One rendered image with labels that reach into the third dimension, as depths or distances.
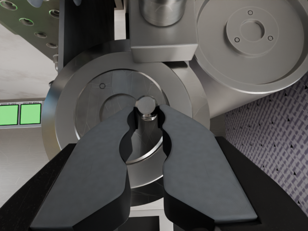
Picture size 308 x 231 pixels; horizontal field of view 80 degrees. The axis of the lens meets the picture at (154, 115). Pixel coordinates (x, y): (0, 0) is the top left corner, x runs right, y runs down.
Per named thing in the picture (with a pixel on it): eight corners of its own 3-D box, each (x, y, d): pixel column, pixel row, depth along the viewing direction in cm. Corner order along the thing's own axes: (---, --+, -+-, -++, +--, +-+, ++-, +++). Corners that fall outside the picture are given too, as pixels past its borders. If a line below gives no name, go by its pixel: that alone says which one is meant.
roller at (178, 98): (188, 47, 16) (198, 186, 14) (168, 105, 42) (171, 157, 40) (56, 53, 16) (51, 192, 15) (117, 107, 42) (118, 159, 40)
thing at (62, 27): (66, -92, 20) (63, 73, 17) (114, 34, 43) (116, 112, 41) (62, -92, 20) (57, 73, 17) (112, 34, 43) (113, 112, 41)
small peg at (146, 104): (153, 119, 11) (131, 112, 11) (154, 123, 14) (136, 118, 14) (160, 98, 11) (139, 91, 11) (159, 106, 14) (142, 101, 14)
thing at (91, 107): (71, 70, 15) (166, 64, 15) (81, 79, 17) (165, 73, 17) (72, 167, 14) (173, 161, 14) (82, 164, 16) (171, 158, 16)
